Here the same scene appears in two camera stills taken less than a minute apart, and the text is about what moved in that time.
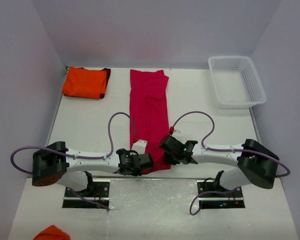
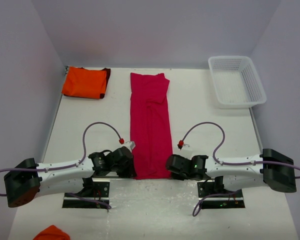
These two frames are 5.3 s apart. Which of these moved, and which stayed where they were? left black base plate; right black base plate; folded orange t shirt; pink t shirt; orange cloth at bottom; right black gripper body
Moved: pink t shirt; right black gripper body
Stayed: left black base plate; orange cloth at bottom; right black base plate; folded orange t shirt
